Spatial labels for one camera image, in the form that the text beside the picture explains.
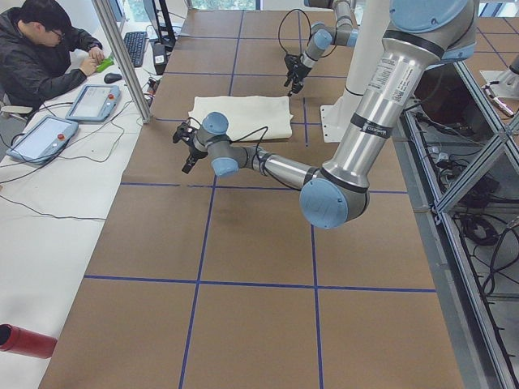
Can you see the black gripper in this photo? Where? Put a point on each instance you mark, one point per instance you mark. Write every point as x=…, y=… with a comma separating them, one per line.
x=298, y=70
x=194, y=152

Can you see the cream long-sleeve cat T-shirt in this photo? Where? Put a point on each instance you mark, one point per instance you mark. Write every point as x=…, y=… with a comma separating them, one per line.
x=248, y=113

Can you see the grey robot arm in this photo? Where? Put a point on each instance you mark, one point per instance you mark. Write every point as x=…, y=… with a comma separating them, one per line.
x=321, y=36
x=394, y=44

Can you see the far blue teach pendant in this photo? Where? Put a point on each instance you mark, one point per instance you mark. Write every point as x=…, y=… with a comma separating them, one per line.
x=94, y=103

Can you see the blue teach pendant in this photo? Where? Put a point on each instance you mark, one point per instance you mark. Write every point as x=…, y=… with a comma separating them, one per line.
x=94, y=103
x=44, y=141

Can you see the black power adapter with label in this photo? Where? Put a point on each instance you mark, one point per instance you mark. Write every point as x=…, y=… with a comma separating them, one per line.
x=159, y=57

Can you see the black computer mouse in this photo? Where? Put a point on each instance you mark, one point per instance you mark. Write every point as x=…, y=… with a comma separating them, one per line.
x=110, y=78

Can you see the green plastic toy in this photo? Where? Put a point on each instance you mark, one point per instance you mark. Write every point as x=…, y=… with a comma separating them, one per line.
x=106, y=63

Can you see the black keyboard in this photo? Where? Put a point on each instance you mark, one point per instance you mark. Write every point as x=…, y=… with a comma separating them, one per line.
x=135, y=43

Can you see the near blue teach pendant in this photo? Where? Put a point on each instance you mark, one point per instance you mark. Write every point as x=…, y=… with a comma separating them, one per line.
x=44, y=141

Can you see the seated person in dark jacket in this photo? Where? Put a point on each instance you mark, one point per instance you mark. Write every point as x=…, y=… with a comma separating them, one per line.
x=42, y=55

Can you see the red cylinder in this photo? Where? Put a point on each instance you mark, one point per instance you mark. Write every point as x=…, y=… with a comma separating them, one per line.
x=21, y=341

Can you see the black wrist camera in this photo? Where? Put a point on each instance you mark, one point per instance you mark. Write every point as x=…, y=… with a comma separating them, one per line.
x=185, y=132

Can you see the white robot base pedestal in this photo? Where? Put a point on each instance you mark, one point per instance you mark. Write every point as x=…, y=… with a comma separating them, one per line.
x=366, y=55

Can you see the aluminium frame post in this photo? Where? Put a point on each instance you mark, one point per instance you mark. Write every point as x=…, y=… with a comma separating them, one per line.
x=113, y=35

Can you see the aluminium table side frame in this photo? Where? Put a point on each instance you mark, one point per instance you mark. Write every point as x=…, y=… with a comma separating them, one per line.
x=457, y=141

